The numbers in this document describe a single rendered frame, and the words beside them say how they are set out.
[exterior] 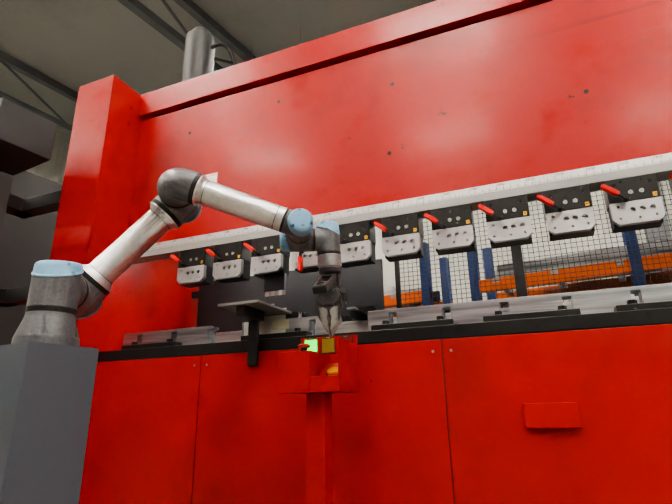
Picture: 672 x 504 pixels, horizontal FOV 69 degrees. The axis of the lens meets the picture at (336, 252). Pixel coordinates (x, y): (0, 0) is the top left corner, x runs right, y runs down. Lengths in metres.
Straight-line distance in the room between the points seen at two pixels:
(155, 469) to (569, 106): 2.09
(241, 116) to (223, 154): 0.21
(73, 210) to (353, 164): 1.40
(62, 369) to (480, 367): 1.19
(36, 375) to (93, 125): 1.75
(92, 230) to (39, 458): 1.40
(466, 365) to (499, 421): 0.19
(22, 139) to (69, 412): 1.56
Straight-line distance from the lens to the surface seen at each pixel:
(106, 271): 1.57
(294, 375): 1.49
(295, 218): 1.40
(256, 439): 1.93
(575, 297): 1.80
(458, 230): 1.87
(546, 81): 2.11
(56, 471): 1.40
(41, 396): 1.36
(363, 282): 2.50
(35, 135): 2.70
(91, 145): 2.80
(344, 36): 2.48
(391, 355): 1.72
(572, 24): 2.25
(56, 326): 1.41
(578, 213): 1.86
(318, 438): 1.51
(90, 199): 2.64
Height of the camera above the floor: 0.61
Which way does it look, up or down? 18 degrees up
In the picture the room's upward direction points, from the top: 1 degrees counter-clockwise
